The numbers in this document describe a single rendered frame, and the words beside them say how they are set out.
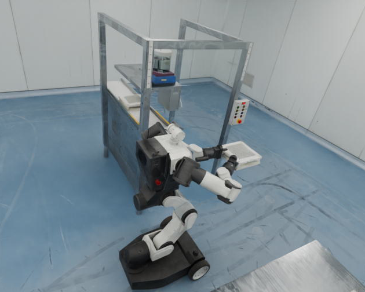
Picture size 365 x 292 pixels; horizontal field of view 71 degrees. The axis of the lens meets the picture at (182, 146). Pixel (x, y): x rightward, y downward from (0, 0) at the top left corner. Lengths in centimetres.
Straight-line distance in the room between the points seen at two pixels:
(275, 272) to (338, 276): 36
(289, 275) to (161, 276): 103
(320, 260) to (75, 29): 488
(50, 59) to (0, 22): 84
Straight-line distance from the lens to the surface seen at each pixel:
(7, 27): 518
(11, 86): 545
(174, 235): 219
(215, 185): 142
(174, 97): 223
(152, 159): 143
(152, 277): 225
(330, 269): 179
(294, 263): 169
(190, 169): 140
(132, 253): 213
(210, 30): 288
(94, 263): 253
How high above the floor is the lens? 212
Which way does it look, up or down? 33 degrees down
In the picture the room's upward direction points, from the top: 9 degrees clockwise
